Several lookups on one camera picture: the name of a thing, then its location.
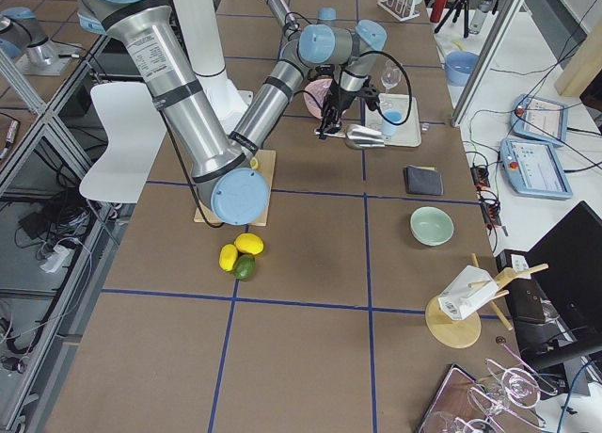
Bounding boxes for black monitor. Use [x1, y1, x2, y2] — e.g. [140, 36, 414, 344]
[508, 200, 601, 370]

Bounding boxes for grey yellow cloth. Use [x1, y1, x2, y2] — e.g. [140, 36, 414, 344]
[404, 166, 444, 196]

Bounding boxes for yellow lemon upper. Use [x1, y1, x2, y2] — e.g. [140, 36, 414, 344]
[218, 243, 239, 272]

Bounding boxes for pink bowl of ice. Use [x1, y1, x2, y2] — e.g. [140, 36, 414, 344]
[303, 78, 332, 119]

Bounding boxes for wooden cutting board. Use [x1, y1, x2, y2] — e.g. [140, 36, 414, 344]
[193, 150, 277, 226]

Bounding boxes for teach pendant near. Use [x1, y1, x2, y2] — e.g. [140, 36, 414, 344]
[499, 138, 573, 200]

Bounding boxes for yellow lemon lower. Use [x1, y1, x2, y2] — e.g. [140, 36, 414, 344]
[234, 233, 264, 255]

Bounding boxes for green bowl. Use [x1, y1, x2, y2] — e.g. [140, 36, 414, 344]
[410, 206, 455, 247]

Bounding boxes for blue cup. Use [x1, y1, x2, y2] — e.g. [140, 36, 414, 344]
[381, 108, 404, 137]

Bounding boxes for white chair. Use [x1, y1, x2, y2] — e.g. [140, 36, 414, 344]
[79, 82, 166, 203]

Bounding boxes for cream serving tray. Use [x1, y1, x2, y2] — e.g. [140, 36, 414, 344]
[364, 93, 421, 147]

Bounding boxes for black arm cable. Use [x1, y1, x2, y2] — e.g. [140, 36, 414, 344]
[359, 50, 415, 126]

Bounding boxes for white carton on stand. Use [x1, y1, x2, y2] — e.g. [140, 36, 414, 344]
[437, 265, 499, 321]

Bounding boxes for black tripod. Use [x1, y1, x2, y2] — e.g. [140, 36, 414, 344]
[434, 0, 469, 38]

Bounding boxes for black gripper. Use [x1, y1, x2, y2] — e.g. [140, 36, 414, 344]
[317, 79, 357, 140]

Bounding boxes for yellow lemon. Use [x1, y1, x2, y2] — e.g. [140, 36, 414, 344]
[234, 233, 264, 255]
[218, 243, 239, 272]

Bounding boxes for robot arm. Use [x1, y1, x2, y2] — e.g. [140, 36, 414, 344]
[262, 0, 312, 40]
[79, 0, 387, 225]

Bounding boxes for steel ice scoop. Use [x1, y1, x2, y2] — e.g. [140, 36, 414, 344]
[323, 124, 385, 150]

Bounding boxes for teach pendant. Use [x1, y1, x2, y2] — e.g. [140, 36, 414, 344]
[510, 94, 568, 147]
[499, 138, 573, 200]

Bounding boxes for wooden cup stand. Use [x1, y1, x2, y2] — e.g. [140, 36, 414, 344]
[425, 253, 548, 348]

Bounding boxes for teach pendant far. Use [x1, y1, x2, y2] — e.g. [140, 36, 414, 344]
[510, 94, 568, 147]

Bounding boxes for white wire rack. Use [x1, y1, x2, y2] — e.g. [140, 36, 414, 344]
[376, 0, 420, 22]

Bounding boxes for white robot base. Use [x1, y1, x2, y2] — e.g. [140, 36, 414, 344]
[172, 0, 253, 131]

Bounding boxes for clear wine glass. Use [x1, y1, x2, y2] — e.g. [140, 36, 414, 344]
[380, 60, 402, 93]

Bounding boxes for blue bowl off table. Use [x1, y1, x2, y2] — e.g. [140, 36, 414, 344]
[444, 51, 479, 87]

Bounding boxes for green avocado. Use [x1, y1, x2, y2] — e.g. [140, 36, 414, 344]
[232, 254, 256, 281]

